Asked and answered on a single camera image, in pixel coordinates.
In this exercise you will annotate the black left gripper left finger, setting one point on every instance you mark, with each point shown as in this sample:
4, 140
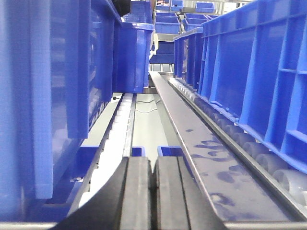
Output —
123, 203

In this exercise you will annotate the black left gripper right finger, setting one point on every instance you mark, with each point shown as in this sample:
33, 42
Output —
178, 202

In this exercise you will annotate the large blue plastic bin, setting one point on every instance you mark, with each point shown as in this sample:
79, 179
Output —
56, 61

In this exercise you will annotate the left roller track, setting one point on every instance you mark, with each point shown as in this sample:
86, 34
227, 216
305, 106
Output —
100, 162

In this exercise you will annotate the roller track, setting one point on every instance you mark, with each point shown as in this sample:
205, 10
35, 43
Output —
285, 182
100, 162

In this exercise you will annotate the right roller track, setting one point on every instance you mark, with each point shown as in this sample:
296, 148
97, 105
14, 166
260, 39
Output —
285, 182

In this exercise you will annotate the blue bin behind right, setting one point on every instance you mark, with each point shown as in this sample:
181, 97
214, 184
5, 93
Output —
188, 48

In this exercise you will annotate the blue bin right of lane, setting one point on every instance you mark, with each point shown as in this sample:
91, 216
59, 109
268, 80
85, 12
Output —
254, 69

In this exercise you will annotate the blue bin behind left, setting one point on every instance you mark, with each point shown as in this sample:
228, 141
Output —
131, 57

